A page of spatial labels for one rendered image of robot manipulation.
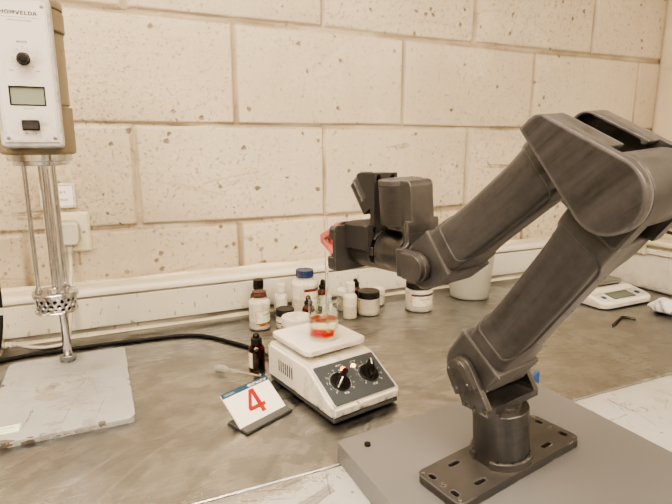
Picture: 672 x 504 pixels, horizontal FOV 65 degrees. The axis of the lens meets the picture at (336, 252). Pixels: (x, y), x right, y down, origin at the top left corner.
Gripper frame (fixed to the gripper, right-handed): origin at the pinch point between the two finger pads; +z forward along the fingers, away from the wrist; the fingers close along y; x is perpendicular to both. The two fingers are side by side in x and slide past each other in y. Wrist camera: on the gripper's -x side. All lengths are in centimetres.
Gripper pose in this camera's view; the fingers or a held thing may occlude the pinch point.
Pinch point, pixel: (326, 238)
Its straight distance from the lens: 83.8
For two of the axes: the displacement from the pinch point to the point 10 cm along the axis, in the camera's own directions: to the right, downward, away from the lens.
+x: 0.2, 9.8, 1.8
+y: -7.9, 1.2, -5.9
